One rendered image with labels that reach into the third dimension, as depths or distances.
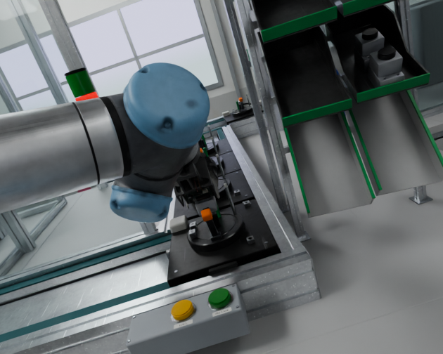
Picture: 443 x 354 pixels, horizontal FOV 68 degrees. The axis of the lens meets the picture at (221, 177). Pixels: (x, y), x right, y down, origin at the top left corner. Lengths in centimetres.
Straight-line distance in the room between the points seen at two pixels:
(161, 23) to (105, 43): 67
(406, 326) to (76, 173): 57
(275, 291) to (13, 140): 54
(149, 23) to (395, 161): 340
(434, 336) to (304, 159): 40
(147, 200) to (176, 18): 352
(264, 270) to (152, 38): 346
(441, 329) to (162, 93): 57
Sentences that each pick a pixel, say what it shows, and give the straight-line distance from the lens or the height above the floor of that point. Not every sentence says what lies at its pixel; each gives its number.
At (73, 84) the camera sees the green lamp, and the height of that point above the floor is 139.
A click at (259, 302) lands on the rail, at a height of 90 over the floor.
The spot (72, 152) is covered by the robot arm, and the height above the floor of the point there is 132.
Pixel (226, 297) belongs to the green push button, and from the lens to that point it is 61.
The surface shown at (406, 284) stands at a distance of 74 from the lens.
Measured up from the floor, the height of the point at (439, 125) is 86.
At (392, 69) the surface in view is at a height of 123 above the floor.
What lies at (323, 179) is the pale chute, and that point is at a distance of 75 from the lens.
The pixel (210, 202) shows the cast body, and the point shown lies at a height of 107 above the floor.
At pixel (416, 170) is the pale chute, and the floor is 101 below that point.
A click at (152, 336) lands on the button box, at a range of 63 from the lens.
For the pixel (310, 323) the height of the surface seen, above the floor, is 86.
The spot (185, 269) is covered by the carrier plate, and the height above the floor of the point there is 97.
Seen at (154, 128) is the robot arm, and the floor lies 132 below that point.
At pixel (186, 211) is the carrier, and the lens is 96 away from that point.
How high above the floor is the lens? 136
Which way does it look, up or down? 20 degrees down
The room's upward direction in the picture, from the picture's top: 18 degrees counter-clockwise
